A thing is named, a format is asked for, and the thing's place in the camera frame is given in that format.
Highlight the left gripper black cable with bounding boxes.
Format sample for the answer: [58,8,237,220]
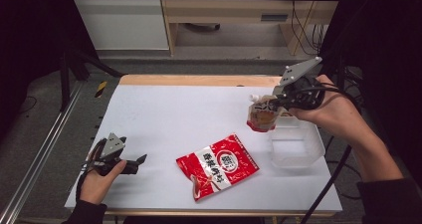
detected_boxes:
[75,140,105,202]

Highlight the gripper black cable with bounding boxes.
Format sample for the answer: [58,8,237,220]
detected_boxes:
[75,140,105,202]
[298,84,363,224]

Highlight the red and white snack packet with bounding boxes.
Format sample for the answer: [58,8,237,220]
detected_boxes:
[175,132,261,202]

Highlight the white table sheet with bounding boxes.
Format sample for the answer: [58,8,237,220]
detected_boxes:
[64,84,343,213]

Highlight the yellow and black floor tape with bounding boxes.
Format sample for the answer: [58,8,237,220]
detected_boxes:
[94,81,109,99]

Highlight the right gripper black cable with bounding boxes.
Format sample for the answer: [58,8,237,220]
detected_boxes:
[298,84,363,224]

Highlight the light wooden desk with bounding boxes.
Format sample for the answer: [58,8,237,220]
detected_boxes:
[158,0,346,57]

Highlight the thin black floor cable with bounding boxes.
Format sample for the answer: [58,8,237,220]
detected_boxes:
[20,95,38,114]

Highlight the black curtain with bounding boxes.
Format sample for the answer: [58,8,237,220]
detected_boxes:
[0,0,99,143]
[316,0,422,182]

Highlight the hanging black desk cables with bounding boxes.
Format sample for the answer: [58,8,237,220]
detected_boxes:
[289,0,327,57]

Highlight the person's left hand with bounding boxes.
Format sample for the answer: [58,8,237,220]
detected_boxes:
[79,159,128,206]

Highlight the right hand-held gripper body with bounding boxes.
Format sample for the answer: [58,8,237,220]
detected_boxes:
[272,56,326,112]

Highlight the black floor cables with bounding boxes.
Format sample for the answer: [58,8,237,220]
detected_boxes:
[322,135,366,201]

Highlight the black frame stand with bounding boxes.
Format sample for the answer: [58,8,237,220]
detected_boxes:
[317,50,348,93]
[59,47,124,112]

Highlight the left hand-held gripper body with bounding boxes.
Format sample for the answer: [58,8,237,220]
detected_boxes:
[87,131,140,177]

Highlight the person's right hand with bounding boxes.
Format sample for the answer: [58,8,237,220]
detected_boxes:
[288,74,367,143]

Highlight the orange spouted sauce pouch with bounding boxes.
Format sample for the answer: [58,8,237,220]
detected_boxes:
[246,94,287,133]

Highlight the white cabinet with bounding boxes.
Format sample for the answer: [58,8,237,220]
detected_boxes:
[66,0,171,51]

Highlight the translucent plastic container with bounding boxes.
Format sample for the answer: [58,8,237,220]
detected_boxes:
[268,113,326,169]

